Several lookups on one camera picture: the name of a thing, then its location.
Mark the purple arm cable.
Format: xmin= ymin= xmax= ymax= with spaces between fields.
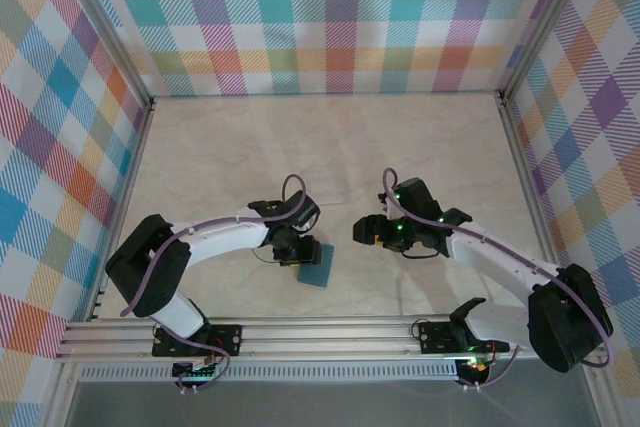
xmin=121 ymin=174 xmax=308 ymax=394
xmin=382 ymin=167 xmax=616 ymax=393

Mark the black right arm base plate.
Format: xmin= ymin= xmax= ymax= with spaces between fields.
xmin=416 ymin=320 xmax=512 ymax=357

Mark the aluminium corner post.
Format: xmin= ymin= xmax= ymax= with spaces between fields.
xmin=497 ymin=0 xmax=601 ymax=108
xmin=47 ymin=0 xmax=155 ymax=111

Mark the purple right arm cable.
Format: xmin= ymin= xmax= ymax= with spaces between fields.
xmin=382 ymin=167 xmax=616 ymax=393

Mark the clear plastic sheet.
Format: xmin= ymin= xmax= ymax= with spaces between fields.
xmin=312 ymin=185 xmax=351 ymax=207

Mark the aluminium frame leg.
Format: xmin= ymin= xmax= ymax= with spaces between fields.
xmin=584 ymin=366 xmax=624 ymax=427
xmin=42 ymin=361 xmax=84 ymax=427

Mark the slotted grey cable tray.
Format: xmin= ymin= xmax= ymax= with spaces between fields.
xmin=78 ymin=364 xmax=460 ymax=383

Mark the aluminium side rail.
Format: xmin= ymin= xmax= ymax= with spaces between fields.
xmin=497 ymin=91 xmax=564 ymax=268
xmin=84 ymin=96 xmax=157 ymax=323

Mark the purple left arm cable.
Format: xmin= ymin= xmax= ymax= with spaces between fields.
xmin=121 ymin=174 xmax=308 ymax=394

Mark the grey metal sheet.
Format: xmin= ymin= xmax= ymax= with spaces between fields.
xmin=64 ymin=379 xmax=601 ymax=427

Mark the long aluminium base rail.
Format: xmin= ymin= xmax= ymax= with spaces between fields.
xmin=53 ymin=313 xmax=539 ymax=364

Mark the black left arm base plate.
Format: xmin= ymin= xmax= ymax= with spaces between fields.
xmin=151 ymin=322 xmax=245 ymax=359

